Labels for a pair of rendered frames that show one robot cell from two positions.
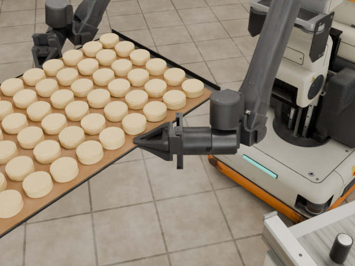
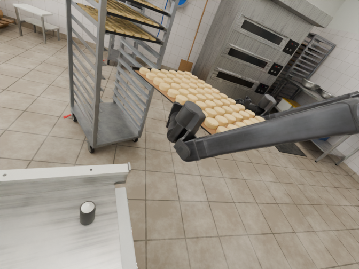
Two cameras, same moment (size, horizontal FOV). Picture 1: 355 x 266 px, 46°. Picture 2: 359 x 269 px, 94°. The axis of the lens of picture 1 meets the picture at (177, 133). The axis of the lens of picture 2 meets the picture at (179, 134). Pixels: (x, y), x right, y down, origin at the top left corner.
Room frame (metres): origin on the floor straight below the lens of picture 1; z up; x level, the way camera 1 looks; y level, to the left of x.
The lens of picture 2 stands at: (0.56, -0.51, 1.30)
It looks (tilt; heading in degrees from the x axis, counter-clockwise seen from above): 35 degrees down; 79
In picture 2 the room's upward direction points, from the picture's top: 25 degrees clockwise
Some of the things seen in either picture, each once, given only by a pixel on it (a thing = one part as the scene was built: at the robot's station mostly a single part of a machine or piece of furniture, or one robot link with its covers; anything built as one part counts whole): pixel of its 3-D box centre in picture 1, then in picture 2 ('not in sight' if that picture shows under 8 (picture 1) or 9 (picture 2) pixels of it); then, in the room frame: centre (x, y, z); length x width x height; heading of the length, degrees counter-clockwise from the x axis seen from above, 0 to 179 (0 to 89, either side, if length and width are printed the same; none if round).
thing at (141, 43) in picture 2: not in sight; (138, 40); (0.21, 1.07, 0.96); 0.64 x 0.03 x 0.03; 134
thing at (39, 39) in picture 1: (50, 47); (247, 107); (1.01, 0.34, 1.01); 0.07 x 0.07 x 0.10; 89
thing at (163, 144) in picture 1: (157, 144); not in sight; (0.63, 0.04, 1.00); 0.09 x 0.07 x 0.07; 89
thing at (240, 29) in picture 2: not in sight; (245, 54); (1.90, 3.39, 1.01); 1.56 x 1.20 x 2.01; 13
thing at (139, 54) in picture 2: not in sight; (135, 51); (0.21, 1.07, 0.87); 0.64 x 0.03 x 0.03; 134
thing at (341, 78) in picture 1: (308, 87); not in sight; (1.39, -0.52, 0.62); 0.28 x 0.27 x 0.25; 44
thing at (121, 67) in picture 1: (121, 67); (236, 117); (0.88, 0.14, 1.02); 0.05 x 0.05 x 0.02
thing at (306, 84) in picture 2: not in sight; (309, 85); (3.52, 3.30, 0.95); 0.39 x 0.39 x 0.14
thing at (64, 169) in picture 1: (64, 169); (164, 87); (0.55, 0.21, 1.01); 0.05 x 0.05 x 0.02
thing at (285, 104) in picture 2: not in sight; (290, 107); (3.54, 3.30, 0.36); 0.46 x 0.38 x 0.26; 12
